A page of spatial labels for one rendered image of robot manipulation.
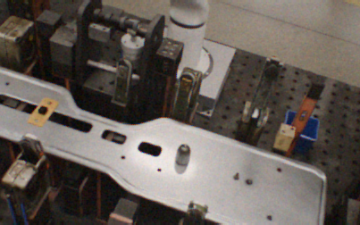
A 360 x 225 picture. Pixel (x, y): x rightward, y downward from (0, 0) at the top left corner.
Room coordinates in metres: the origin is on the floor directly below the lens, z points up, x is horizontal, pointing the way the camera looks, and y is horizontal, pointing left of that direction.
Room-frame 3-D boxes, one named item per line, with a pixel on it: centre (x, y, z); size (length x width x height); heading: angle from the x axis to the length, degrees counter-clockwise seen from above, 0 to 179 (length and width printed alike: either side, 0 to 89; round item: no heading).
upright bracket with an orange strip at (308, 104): (0.73, -0.26, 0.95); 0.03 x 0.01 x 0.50; 81
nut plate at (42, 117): (0.67, 0.32, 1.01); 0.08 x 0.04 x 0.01; 171
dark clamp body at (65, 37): (0.87, 0.33, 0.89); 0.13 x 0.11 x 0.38; 171
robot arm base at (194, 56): (1.19, 0.05, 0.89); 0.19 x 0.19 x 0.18
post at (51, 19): (0.90, 0.39, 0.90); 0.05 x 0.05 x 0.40; 81
